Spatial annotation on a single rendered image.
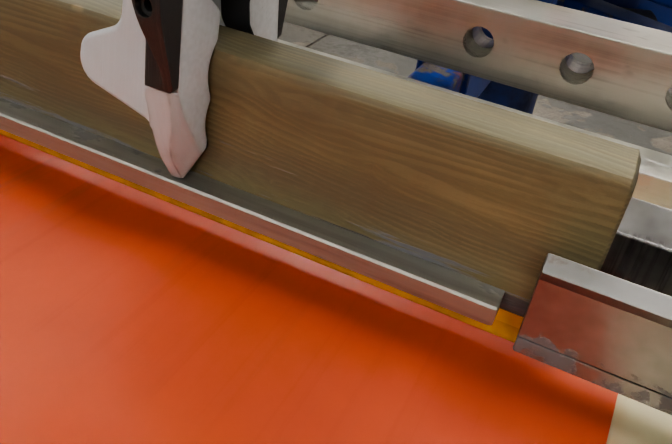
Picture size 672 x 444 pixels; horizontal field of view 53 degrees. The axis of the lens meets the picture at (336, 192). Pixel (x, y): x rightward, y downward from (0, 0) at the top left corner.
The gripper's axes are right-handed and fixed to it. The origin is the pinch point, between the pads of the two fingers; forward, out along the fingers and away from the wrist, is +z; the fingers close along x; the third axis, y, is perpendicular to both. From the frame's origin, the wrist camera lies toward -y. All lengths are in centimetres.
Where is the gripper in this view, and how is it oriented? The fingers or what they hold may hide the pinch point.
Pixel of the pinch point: (220, 138)
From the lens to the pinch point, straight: 32.9
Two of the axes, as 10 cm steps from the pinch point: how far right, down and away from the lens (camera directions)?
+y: -8.9, -3.3, 3.1
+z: -1.2, 8.4, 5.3
